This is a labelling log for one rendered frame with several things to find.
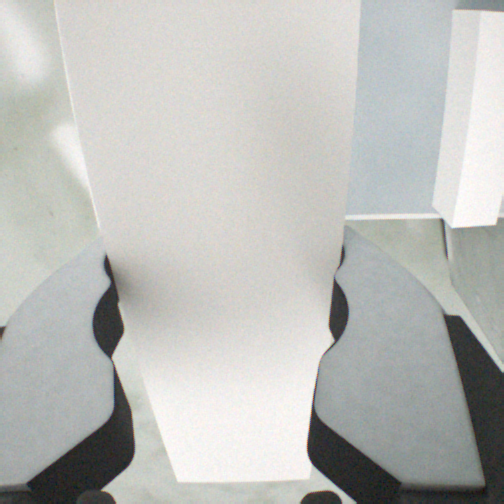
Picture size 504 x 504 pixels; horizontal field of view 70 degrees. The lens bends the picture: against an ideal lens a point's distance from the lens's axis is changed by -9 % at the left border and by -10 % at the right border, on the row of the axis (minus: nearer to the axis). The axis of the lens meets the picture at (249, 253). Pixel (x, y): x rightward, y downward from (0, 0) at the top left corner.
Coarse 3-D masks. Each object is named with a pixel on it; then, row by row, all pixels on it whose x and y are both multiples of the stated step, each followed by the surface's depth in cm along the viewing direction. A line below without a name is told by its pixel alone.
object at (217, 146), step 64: (64, 0) 7; (128, 0) 7; (192, 0) 7; (256, 0) 7; (320, 0) 7; (128, 64) 8; (192, 64) 8; (256, 64) 8; (320, 64) 8; (128, 128) 8; (192, 128) 8; (256, 128) 8; (320, 128) 8; (128, 192) 9; (192, 192) 9; (256, 192) 9; (320, 192) 9; (128, 256) 10; (192, 256) 10; (256, 256) 10; (320, 256) 10; (128, 320) 11; (192, 320) 11; (256, 320) 11; (320, 320) 11; (192, 384) 13; (256, 384) 13; (192, 448) 15; (256, 448) 15
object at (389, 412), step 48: (336, 288) 9; (384, 288) 9; (336, 336) 9; (384, 336) 7; (432, 336) 7; (336, 384) 7; (384, 384) 6; (432, 384) 6; (336, 432) 6; (384, 432) 6; (432, 432) 6; (336, 480) 6; (384, 480) 5; (432, 480) 5; (480, 480) 5
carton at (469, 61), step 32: (480, 32) 33; (480, 64) 34; (448, 96) 41; (480, 96) 36; (448, 128) 42; (480, 128) 38; (448, 160) 43; (480, 160) 40; (448, 192) 44; (480, 192) 42; (480, 224) 44
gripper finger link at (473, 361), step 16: (448, 320) 8; (464, 336) 7; (464, 352) 7; (480, 352) 7; (464, 368) 7; (480, 368) 7; (496, 368) 7; (464, 384) 6; (480, 384) 6; (496, 384) 6; (480, 400) 6; (496, 400) 6; (480, 416) 6; (496, 416) 6; (480, 432) 5; (496, 432) 5; (480, 448) 5; (496, 448) 5; (496, 464) 5; (496, 480) 5; (400, 496) 5; (416, 496) 5; (432, 496) 5; (448, 496) 5; (464, 496) 5; (480, 496) 5; (496, 496) 5
